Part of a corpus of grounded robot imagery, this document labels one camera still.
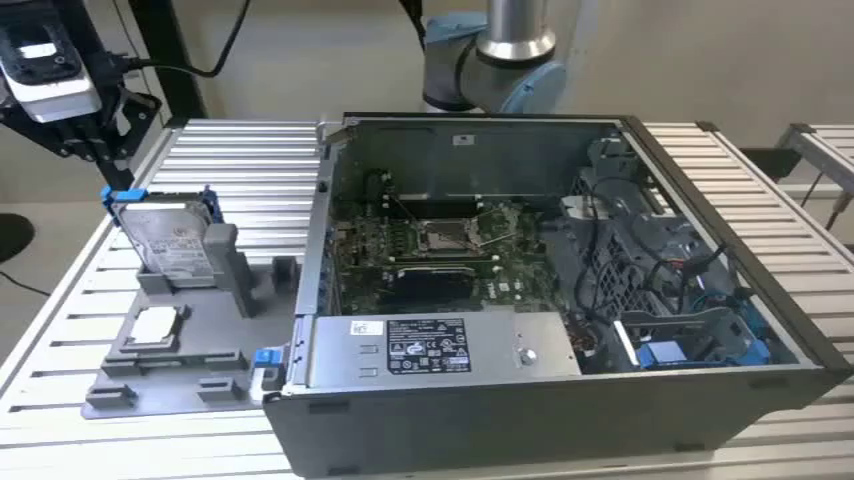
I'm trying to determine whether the gray parts rack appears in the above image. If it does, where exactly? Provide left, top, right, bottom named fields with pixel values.
left=78, top=223, right=308, bottom=420

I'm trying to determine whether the black chair base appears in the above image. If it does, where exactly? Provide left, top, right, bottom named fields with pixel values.
left=0, top=212, right=35, bottom=264

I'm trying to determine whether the CPU socket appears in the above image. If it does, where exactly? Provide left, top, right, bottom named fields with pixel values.
left=416, top=218, right=474, bottom=251

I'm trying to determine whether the blue wire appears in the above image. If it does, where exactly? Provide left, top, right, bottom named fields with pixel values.
left=689, top=292, right=759, bottom=346

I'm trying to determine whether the silver CPU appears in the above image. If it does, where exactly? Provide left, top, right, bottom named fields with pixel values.
left=128, top=305, right=185, bottom=346

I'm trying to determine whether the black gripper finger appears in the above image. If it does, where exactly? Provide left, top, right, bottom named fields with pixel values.
left=0, top=108, right=121, bottom=188
left=113, top=93, right=162, bottom=188

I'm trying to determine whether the black power connector wire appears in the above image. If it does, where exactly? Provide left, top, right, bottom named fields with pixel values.
left=649, top=242, right=732, bottom=316

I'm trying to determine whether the black RAM slot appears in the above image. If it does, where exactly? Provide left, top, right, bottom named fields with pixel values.
left=385, top=252, right=503, bottom=266

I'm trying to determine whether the aluminium side table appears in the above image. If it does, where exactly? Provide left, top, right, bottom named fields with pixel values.
left=776, top=122, right=854, bottom=201

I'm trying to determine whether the black box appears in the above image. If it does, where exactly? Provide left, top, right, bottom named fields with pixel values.
left=736, top=147, right=800, bottom=182

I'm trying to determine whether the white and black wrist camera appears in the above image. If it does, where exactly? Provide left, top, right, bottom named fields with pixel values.
left=0, top=7, right=102, bottom=125

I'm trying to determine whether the metal socket cover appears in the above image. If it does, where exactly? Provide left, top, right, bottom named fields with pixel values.
left=473, top=207, right=528, bottom=246

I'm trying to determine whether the blue plastic bracket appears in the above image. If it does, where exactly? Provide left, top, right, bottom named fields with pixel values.
left=636, top=341, right=688, bottom=370

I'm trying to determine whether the black camera cable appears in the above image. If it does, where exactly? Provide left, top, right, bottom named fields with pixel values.
left=116, top=0, right=252, bottom=79

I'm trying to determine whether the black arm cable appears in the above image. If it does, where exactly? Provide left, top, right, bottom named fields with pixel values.
left=397, top=0, right=432, bottom=54

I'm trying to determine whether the hard disk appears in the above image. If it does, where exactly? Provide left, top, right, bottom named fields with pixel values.
left=98, top=183, right=225, bottom=291

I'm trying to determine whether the gray handle with blue latch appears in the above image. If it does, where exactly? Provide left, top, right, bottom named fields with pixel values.
left=249, top=346, right=286, bottom=404

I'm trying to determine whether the gray disk bay cage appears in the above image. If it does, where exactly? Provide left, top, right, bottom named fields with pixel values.
left=537, top=134, right=779, bottom=374

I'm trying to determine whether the black open PC case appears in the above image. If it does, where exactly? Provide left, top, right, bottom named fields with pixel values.
left=260, top=110, right=854, bottom=479

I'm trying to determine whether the thin metal locking lever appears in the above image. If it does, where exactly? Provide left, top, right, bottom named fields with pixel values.
left=388, top=193, right=421, bottom=225

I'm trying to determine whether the black floor cable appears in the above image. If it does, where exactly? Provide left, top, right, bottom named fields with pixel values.
left=0, top=269, right=51, bottom=297

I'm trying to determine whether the green motherboard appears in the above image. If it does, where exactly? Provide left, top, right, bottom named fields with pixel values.
left=329, top=199, right=575, bottom=316

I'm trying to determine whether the silver power supply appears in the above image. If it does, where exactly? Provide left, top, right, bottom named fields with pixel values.
left=305, top=312, right=581, bottom=389

